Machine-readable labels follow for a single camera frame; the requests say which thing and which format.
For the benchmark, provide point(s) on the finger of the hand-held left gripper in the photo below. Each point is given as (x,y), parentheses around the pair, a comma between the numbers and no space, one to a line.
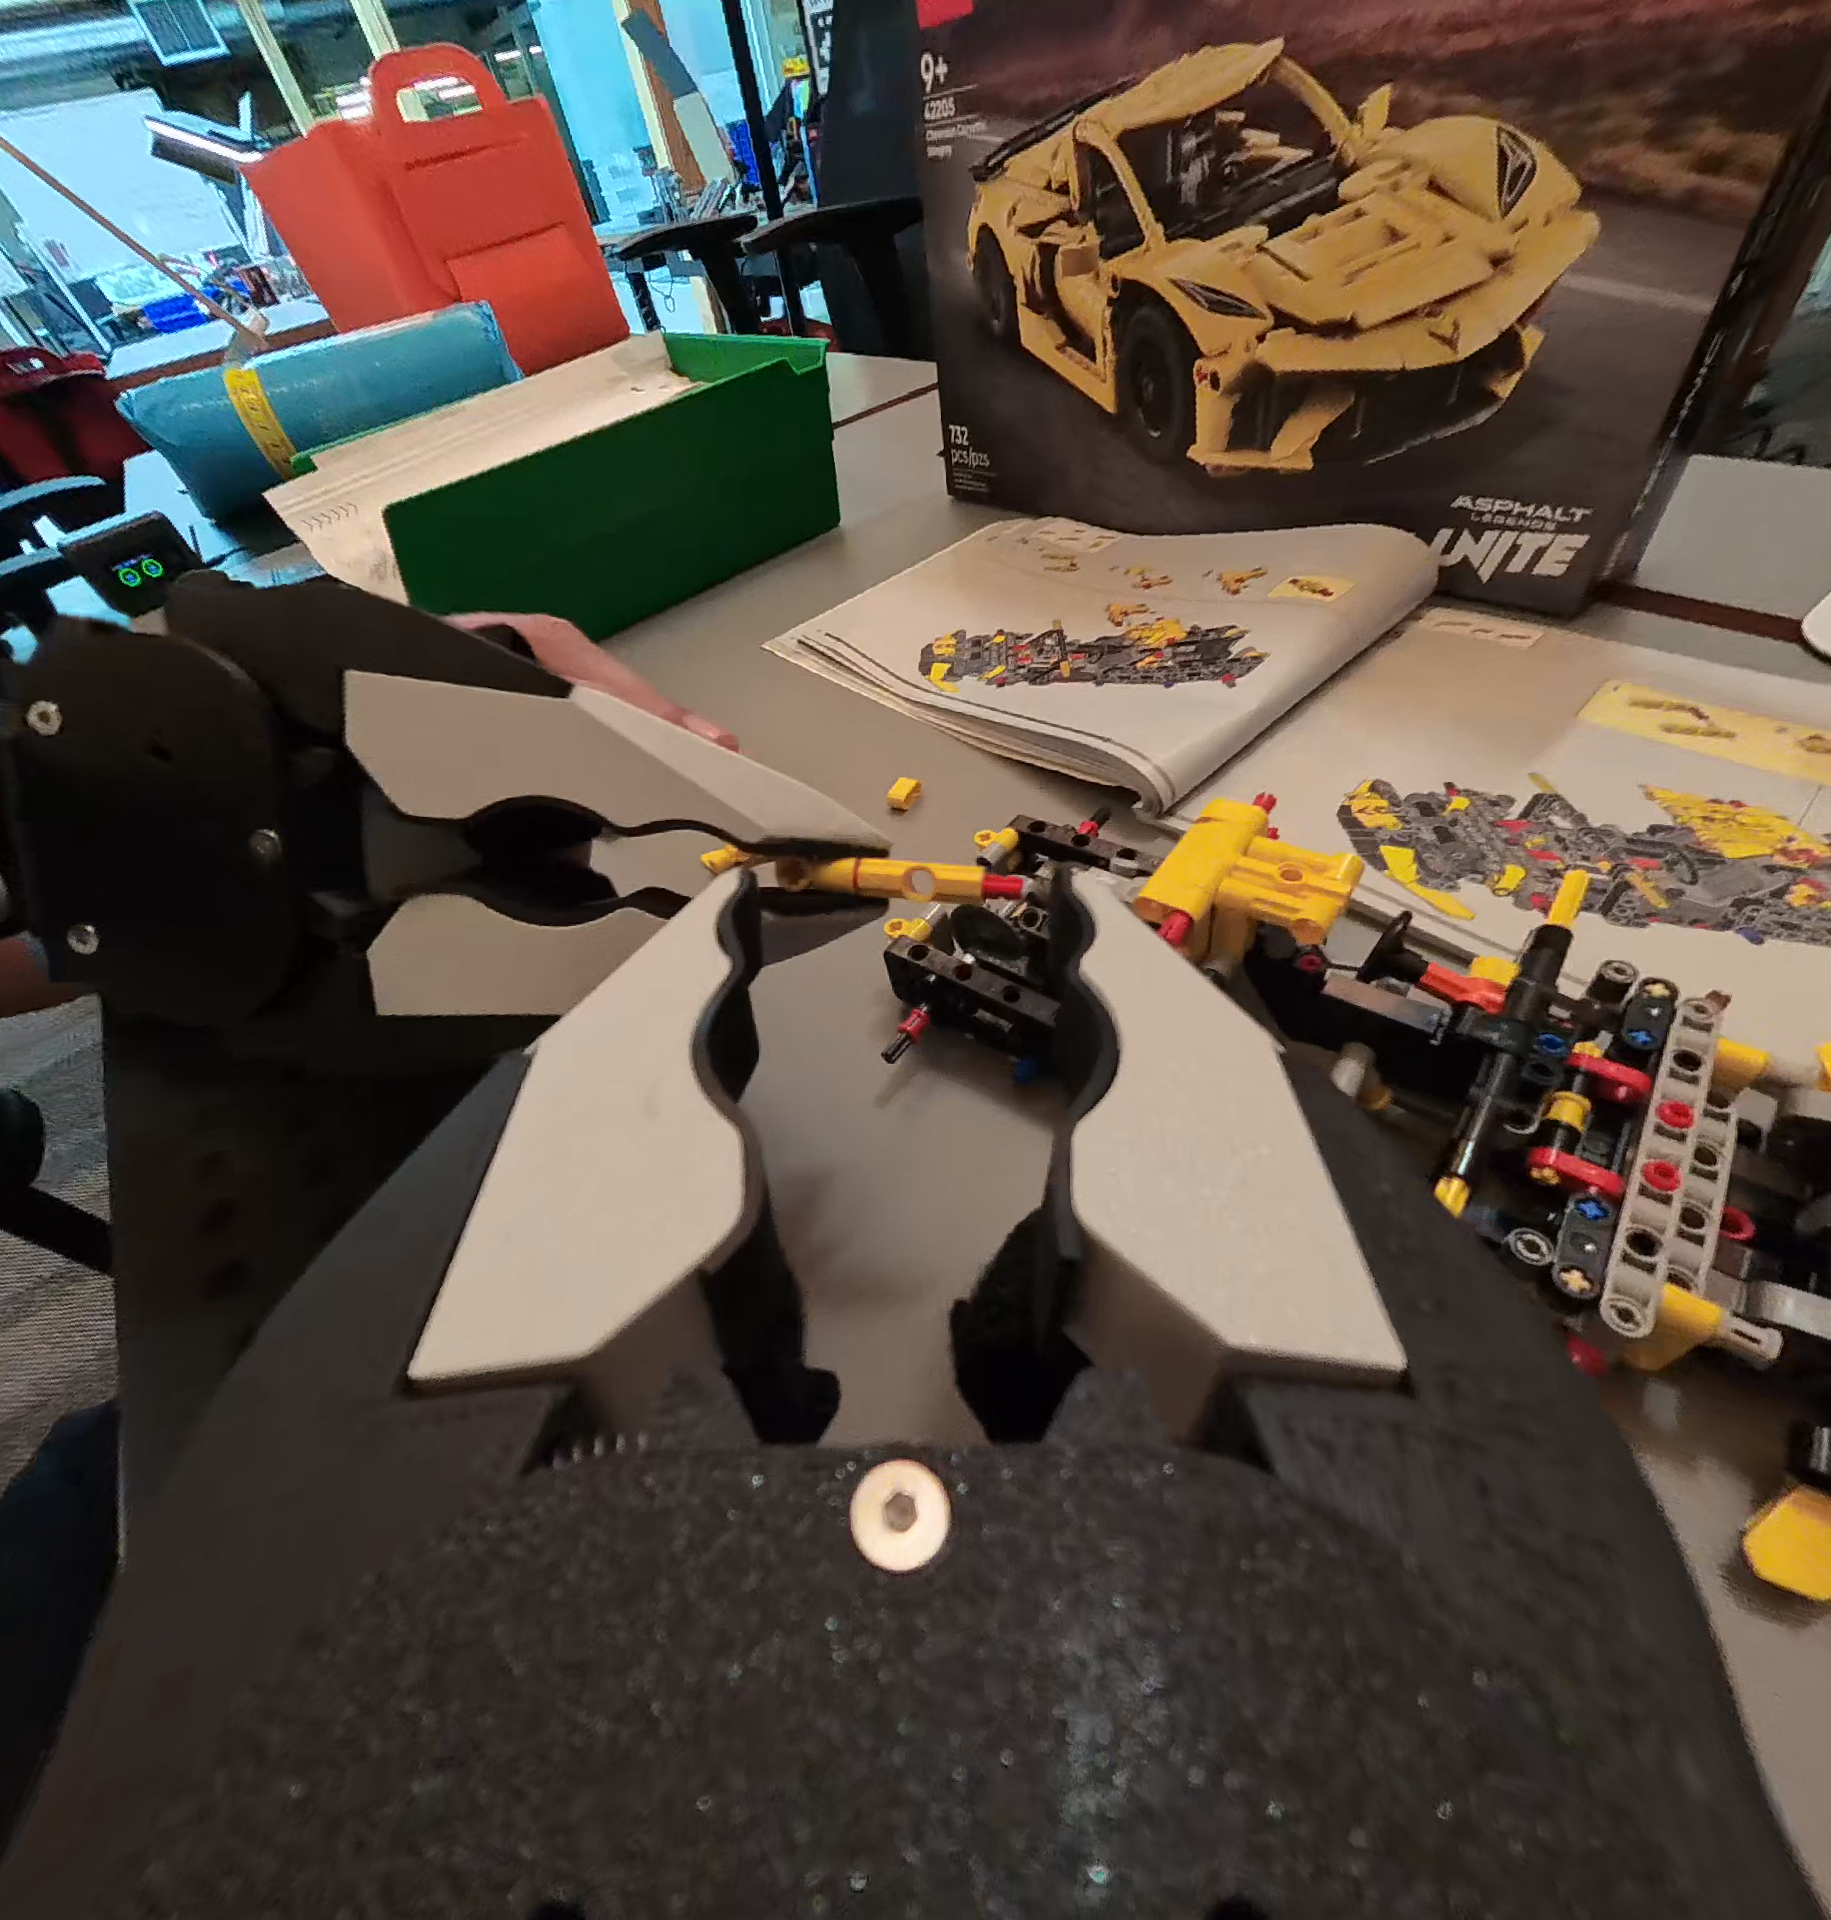
(482,960)
(587,750)

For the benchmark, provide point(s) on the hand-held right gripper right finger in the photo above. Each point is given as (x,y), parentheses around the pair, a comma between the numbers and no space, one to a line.
(1231,1201)

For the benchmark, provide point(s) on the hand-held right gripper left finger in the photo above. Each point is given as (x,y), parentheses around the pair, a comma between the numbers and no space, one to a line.
(587,1201)

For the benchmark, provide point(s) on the yellow black lego car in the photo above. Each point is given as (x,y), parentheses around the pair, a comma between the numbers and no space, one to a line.
(1262,870)

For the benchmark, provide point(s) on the lego instruction booklet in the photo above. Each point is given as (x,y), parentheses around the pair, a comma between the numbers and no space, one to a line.
(1604,735)

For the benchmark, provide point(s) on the black lego set box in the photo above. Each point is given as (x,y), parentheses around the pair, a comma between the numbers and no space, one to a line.
(1304,300)

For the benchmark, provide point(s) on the person's left hand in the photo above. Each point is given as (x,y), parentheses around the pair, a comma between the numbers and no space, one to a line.
(587,667)

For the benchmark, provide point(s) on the green storage bin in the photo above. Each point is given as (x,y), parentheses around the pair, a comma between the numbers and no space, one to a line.
(632,510)

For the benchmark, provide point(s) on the black device green indicator lights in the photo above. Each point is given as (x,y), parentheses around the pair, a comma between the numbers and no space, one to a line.
(131,562)

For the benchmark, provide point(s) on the white paper stack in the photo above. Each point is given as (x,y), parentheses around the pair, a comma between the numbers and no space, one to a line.
(451,450)

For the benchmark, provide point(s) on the black perforated mat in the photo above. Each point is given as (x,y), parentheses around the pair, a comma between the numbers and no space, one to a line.
(227,1201)

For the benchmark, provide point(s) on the red chair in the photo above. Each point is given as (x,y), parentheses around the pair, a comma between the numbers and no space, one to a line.
(31,405)

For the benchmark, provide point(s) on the blue wrapped roll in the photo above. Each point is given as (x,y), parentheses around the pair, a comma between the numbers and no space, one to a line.
(346,390)

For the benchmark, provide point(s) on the orange felt bag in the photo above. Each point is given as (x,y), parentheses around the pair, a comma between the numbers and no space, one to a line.
(451,210)

